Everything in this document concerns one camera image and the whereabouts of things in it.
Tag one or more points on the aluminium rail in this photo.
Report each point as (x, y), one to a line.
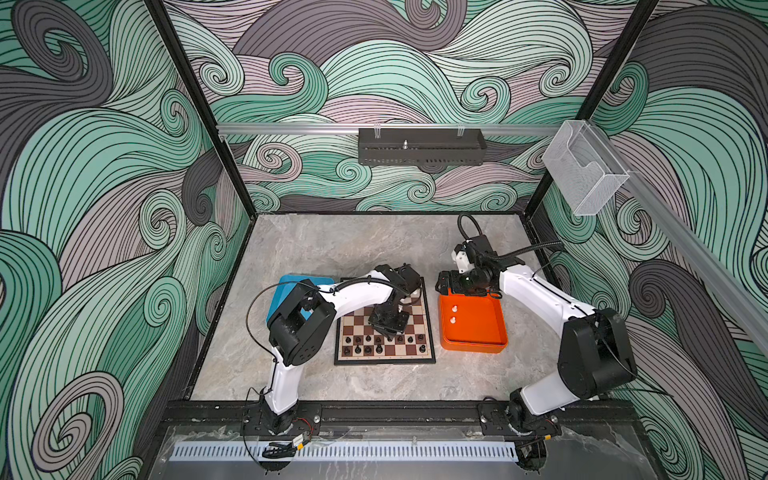
(305, 128)

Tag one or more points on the white slotted cable duct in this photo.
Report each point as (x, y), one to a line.
(407, 450)

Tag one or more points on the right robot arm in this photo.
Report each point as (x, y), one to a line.
(594, 356)

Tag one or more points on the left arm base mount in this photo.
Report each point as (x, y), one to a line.
(259, 420)

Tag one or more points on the blue plastic tray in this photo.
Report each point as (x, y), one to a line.
(287, 283)

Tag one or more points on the black perforated wall shelf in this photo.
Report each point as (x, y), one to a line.
(430, 149)

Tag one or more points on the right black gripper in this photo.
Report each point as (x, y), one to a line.
(455, 285)

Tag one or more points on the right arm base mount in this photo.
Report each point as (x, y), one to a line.
(511, 419)

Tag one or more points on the clear plastic wall bin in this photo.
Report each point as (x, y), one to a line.
(585, 166)

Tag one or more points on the folding chess board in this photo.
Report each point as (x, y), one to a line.
(358, 343)

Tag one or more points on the orange plastic tray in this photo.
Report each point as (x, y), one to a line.
(480, 326)

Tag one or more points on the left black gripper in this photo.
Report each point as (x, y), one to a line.
(393, 331)

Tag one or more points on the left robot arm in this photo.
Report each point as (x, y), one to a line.
(299, 325)

